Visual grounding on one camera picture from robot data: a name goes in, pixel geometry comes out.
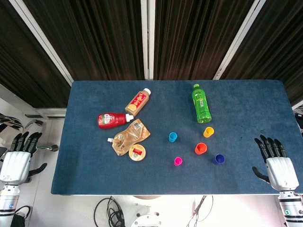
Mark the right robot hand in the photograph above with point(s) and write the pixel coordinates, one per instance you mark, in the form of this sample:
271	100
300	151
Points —
281	172

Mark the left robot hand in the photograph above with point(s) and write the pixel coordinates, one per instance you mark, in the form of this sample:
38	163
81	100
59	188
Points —
14	165

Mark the dark blue plastic cup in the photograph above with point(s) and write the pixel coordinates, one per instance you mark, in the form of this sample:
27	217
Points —
218	159

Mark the yellow plastic cup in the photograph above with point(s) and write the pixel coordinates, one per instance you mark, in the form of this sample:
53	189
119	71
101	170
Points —
208	132

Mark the pink plastic cup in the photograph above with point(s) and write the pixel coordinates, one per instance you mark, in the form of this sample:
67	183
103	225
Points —
178	161

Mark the light blue plastic cup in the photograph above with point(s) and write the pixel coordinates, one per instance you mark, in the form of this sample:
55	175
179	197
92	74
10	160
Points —
172	138

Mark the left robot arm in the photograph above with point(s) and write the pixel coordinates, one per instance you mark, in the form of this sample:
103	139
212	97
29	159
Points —
7	203

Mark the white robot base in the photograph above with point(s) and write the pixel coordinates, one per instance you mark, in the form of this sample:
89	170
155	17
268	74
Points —
144	212

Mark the chrome chair base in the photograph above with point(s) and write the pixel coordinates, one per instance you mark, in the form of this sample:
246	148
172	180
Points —
47	147

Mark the black white shoe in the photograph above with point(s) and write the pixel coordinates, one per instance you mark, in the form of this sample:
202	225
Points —
20	216

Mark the orange plastic cup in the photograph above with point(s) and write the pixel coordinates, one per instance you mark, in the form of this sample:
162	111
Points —
200	149

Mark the dark brown curtain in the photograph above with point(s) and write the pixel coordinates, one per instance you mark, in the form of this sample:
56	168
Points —
196	35
94	35
23	71
279	47

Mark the green tea bottle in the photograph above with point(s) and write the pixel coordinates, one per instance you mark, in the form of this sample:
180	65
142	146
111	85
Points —
201	106

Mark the red ketchup bottle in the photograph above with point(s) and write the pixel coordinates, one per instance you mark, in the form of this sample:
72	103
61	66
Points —
110	120

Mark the brown spout pouch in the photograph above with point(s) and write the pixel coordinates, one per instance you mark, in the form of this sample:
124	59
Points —
127	137

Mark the round yellow tin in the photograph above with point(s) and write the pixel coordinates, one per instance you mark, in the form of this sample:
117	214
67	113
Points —
137	153

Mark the blue table cloth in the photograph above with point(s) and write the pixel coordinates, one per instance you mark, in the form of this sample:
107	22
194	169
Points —
154	177

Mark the brown drink bottle red label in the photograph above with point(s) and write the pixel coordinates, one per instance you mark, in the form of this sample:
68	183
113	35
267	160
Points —
137	101

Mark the white frame post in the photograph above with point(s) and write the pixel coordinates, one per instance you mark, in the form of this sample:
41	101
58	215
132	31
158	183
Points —
39	35
146	35
239	35

